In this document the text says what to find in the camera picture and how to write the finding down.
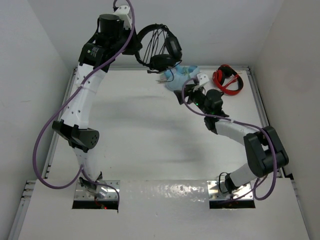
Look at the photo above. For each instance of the light blue headphones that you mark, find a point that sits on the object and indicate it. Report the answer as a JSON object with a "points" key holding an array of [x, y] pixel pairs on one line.
{"points": [[175, 78]]}

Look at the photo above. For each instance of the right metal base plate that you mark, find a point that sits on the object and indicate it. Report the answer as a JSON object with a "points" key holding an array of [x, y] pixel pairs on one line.
{"points": [[216, 194]]}

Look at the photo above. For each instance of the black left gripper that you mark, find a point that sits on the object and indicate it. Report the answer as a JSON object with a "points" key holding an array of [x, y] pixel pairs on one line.
{"points": [[132, 50]]}

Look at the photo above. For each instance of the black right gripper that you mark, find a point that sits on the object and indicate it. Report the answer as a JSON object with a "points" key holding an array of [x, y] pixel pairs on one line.
{"points": [[190, 90]]}

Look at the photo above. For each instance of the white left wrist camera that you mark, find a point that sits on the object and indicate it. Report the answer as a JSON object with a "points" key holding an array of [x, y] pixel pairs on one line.
{"points": [[124, 13]]}

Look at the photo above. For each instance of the black headset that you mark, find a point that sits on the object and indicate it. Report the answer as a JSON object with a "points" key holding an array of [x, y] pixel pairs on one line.
{"points": [[163, 50]]}

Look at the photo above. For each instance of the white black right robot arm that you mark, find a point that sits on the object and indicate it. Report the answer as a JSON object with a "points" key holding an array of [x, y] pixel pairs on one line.
{"points": [[264, 150]]}

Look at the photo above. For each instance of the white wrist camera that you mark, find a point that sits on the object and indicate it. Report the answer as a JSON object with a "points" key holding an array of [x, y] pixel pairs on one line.
{"points": [[203, 79], [124, 13]]}

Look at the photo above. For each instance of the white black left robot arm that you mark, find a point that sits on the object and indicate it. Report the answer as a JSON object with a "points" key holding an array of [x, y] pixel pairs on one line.
{"points": [[73, 125]]}

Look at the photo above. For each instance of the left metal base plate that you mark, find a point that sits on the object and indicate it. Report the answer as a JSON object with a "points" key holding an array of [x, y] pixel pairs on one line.
{"points": [[102, 193]]}

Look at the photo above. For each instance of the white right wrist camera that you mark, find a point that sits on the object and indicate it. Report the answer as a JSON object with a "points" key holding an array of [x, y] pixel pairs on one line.
{"points": [[203, 79]]}

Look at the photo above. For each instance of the metal base plate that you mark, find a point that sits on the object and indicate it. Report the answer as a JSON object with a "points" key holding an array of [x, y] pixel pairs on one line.
{"points": [[102, 193], [216, 194]]}

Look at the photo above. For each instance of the red black headphones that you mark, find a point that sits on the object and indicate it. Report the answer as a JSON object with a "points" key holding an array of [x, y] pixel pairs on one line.
{"points": [[225, 76]]}

